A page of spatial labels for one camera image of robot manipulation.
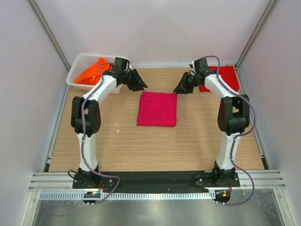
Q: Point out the right aluminium corner post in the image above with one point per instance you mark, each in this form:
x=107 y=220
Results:
x=256 y=31

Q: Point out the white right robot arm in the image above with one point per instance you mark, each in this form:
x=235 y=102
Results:
x=233 y=116

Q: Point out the white slotted cable duct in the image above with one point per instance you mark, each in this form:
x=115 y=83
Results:
x=94 y=196

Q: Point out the folded red t-shirt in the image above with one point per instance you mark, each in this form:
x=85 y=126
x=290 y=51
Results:
x=228 y=74

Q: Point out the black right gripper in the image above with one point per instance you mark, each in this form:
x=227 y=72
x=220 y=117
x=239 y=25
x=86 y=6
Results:
x=182 y=88

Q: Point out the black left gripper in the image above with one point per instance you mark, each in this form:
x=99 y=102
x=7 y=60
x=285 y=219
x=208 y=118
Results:
x=138 y=84

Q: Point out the orange t-shirt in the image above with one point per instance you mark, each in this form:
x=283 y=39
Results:
x=93 y=74

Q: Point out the white plastic basket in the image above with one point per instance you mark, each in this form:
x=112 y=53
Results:
x=84 y=61

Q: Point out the left aluminium corner post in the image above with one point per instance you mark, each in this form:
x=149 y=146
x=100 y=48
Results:
x=45 y=26

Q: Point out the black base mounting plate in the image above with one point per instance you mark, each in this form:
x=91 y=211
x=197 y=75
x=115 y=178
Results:
x=154 y=182

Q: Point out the magenta pink t-shirt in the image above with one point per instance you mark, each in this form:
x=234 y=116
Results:
x=157 y=109

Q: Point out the aluminium corner post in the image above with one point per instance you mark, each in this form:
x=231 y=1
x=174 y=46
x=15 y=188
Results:
x=45 y=26
x=256 y=31

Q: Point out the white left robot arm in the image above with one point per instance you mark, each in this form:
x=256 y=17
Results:
x=86 y=117

